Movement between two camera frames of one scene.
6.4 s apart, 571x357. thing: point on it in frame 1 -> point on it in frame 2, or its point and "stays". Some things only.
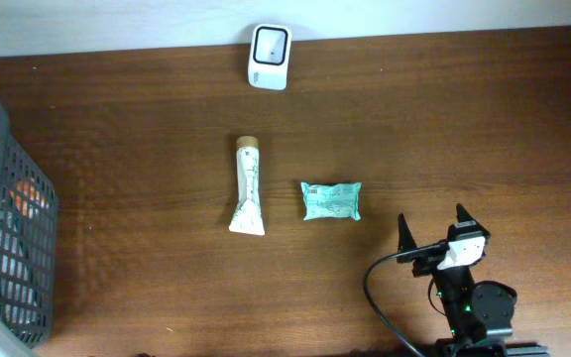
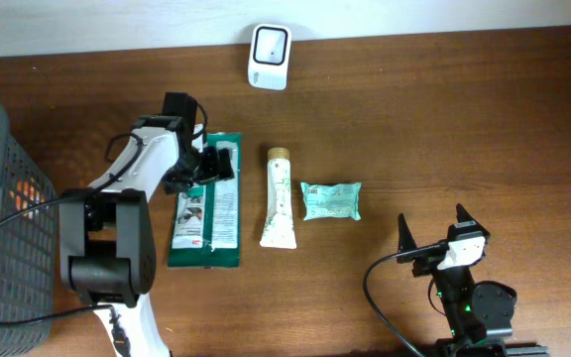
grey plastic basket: (13, 229) stays
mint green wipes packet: (331, 200) stays
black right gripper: (406, 238) stays
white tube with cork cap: (248, 218) -> (279, 232)
